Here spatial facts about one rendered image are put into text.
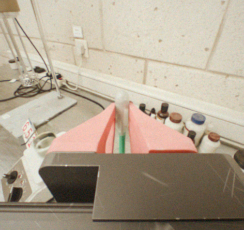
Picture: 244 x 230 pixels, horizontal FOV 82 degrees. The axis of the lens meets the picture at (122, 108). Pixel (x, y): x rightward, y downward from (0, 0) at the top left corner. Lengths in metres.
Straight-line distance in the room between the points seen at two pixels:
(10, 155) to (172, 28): 0.69
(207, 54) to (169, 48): 0.12
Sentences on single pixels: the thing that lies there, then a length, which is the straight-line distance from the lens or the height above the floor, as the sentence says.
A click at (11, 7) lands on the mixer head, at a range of 0.62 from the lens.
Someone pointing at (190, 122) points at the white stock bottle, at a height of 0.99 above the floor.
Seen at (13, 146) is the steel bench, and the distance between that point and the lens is 0.64.
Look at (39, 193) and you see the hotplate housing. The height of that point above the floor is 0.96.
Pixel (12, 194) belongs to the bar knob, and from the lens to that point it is 0.44.
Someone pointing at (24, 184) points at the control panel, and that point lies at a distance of 0.44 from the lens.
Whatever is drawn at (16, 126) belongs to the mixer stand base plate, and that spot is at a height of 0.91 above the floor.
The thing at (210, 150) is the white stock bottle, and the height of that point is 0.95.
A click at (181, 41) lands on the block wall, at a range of 0.56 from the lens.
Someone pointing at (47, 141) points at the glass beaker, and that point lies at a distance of 0.38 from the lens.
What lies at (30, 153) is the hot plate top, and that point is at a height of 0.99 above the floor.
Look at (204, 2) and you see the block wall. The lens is 0.55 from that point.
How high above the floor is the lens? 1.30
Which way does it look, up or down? 36 degrees down
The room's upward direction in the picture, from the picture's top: straight up
